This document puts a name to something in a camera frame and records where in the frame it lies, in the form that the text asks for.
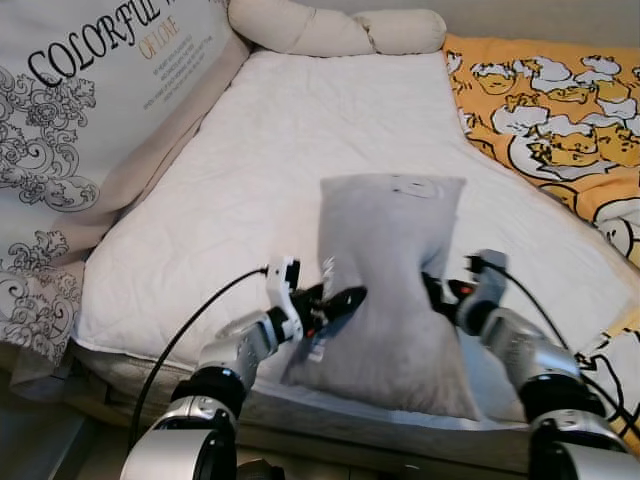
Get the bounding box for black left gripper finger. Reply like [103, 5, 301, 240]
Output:
[326, 288, 368, 319]

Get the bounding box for grey bear face pillow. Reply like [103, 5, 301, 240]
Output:
[280, 173, 483, 421]

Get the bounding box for yellow cartoon print quilt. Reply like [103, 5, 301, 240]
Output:
[443, 35, 640, 456]

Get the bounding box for beige bed base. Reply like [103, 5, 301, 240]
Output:
[0, 340, 541, 476]

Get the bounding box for white quilted mattress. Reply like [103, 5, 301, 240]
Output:
[75, 48, 626, 426]

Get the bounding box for beige knotted bolster pillow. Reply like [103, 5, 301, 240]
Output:
[228, 0, 448, 58]

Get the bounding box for grey printed headboard cushion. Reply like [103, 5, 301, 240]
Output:
[0, 0, 251, 371]

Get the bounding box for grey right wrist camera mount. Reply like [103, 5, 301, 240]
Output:
[465, 250, 509, 331]

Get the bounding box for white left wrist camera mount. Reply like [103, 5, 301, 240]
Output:
[265, 256, 303, 341]

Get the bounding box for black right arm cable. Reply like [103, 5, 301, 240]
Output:
[470, 255, 640, 446]

